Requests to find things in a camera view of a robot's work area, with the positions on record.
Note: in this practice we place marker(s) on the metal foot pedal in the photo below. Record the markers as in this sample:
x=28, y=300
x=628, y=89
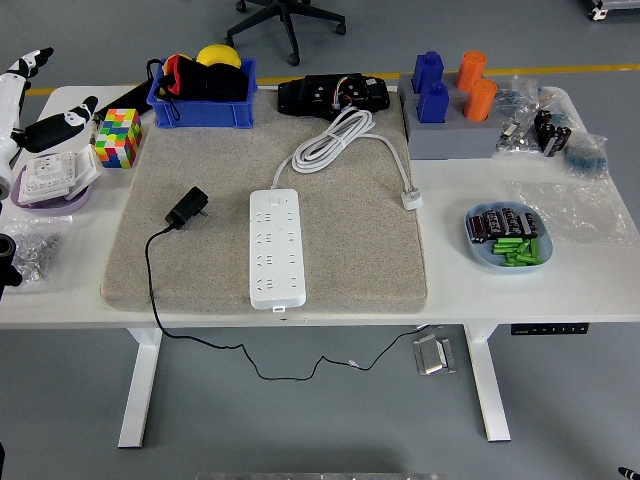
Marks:
x=432, y=356

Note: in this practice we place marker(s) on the yellow ball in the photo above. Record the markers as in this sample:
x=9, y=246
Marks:
x=215, y=54

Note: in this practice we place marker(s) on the dark capacitor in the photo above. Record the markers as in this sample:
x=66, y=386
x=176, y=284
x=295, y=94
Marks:
x=529, y=225
x=476, y=227
x=511, y=222
x=492, y=223

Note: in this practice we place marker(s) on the clear bag of metal parts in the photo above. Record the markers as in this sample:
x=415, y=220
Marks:
x=515, y=142

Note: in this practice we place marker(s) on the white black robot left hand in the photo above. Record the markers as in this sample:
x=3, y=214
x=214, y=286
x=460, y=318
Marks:
x=10, y=110

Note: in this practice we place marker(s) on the grey-brown mat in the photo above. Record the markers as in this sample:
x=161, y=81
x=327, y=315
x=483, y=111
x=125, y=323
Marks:
x=350, y=250

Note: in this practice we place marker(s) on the empty clear plastic bag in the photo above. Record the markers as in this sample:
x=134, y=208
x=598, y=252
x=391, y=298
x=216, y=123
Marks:
x=575, y=210

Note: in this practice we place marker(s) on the white wall socket panel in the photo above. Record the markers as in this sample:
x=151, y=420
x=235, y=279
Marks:
x=45, y=175
x=85, y=167

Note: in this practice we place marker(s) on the white power strip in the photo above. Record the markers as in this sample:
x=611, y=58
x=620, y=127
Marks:
x=277, y=270

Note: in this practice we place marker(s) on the multicolour puzzle cube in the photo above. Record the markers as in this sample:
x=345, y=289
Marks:
x=117, y=137

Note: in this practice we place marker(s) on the purple tray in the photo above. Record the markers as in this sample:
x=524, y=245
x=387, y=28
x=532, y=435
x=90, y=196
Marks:
x=50, y=209

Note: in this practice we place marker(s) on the orange cylinder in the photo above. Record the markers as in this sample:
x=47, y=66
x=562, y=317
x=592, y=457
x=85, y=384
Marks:
x=479, y=100
x=470, y=70

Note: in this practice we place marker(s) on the blue plastic bin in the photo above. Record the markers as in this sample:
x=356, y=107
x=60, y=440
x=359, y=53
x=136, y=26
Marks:
x=200, y=115

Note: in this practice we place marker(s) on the light blue tray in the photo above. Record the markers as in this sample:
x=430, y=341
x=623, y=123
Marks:
x=480, y=257

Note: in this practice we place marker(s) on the clear bag of blue parts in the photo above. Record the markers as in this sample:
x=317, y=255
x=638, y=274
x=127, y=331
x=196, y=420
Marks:
x=585, y=155
x=512, y=97

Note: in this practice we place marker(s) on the green cylinder pile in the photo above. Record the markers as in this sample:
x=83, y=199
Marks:
x=515, y=251

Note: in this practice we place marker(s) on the clear bag of metal nuts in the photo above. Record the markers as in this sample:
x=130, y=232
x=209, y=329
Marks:
x=35, y=250

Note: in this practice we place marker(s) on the black red cloth bag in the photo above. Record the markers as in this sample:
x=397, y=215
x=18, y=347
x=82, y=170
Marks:
x=220, y=82

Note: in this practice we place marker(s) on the grey block holder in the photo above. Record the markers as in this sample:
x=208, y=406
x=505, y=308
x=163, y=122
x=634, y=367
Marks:
x=450, y=140

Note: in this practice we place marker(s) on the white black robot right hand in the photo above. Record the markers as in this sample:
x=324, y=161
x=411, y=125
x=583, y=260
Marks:
x=631, y=474

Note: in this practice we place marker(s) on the black desk control panel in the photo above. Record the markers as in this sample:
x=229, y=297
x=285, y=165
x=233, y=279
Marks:
x=549, y=329

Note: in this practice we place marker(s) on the black flat box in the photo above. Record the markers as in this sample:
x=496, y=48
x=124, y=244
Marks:
x=130, y=95

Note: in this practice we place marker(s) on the white table leg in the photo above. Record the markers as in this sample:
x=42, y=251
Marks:
x=487, y=390
x=140, y=390

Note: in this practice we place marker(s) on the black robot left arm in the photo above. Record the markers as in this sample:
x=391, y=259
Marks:
x=7, y=272

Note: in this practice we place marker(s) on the black electronic device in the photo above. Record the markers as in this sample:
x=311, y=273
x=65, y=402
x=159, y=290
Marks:
x=310, y=97

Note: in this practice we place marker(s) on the blue bottle block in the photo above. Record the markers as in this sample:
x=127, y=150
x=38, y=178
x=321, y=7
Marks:
x=432, y=105
x=427, y=70

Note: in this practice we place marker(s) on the white wheeled cart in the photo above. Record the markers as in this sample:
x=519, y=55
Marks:
x=615, y=7

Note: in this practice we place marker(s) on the bag of black capacitors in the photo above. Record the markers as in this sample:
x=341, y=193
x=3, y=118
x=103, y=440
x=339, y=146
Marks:
x=550, y=135

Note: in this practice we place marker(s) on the black office chair base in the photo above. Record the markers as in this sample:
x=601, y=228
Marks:
x=285, y=20

